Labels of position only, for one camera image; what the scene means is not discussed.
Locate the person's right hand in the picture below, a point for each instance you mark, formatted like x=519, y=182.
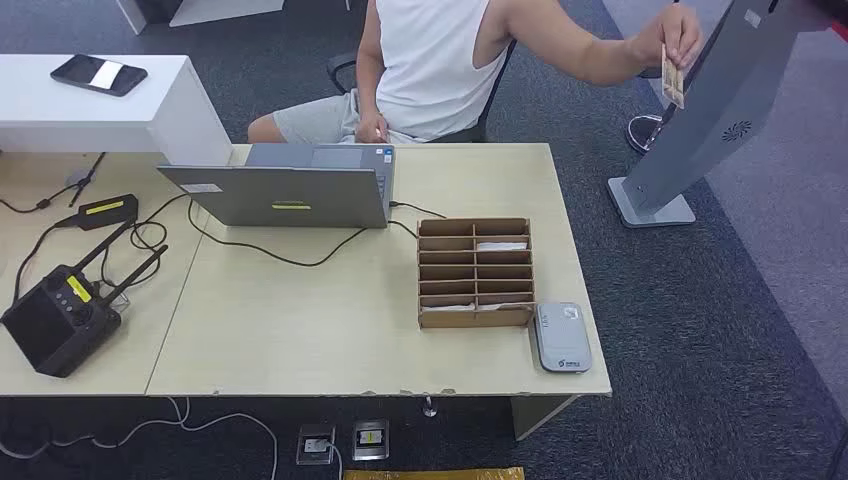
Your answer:
x=372, y=129

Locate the person's left hand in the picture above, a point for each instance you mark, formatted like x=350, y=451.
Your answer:
x=679, y=30

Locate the cardboard card organizer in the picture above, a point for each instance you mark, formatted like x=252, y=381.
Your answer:
x=464, y=319

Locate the person's left forearm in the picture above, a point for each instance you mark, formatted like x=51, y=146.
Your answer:
x=609, y=60

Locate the person's right forearm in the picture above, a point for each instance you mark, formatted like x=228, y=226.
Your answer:
x=370, y=86

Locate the person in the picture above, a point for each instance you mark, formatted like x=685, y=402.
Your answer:
x=430, y=66

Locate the grey card reader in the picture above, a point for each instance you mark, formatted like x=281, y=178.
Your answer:
x=563, y=341

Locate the black office chair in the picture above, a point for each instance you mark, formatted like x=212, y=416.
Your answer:
x=339, y=66

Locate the grey kiosk stand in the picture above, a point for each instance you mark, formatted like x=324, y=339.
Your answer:
x=715, y=99

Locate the grey laptop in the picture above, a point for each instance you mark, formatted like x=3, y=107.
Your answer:
x=291, y=192

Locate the silver stanchion base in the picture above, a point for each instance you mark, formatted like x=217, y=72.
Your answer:
x=642, y=132

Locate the white furniture panel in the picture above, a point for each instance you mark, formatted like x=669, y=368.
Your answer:
x=218, y=8

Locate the white counter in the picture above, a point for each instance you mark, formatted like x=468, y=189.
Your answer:
x=99, y=119

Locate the black power adapter yellow label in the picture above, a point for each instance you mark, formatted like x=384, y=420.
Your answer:
x=109, y=212

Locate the metal desk foot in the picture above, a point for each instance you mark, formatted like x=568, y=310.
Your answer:
x=430, y=407

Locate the black smartphone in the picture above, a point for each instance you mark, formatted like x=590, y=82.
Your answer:
x=79, y=74

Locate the clear plastic stand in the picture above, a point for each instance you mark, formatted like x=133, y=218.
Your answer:
x=119, y=301

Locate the floor socket with yellow label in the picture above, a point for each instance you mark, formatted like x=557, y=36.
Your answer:
x=370, y=440

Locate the floor socket with white plug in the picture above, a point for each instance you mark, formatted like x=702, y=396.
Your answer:
x=315, y=445

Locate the beige desk leg panel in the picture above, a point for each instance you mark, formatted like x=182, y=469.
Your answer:
x=536, y=414

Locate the yellow package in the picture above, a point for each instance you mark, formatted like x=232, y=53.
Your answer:
x=430, y=474

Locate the black remote controller with antennas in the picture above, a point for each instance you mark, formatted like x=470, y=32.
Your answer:
x=53, y=331

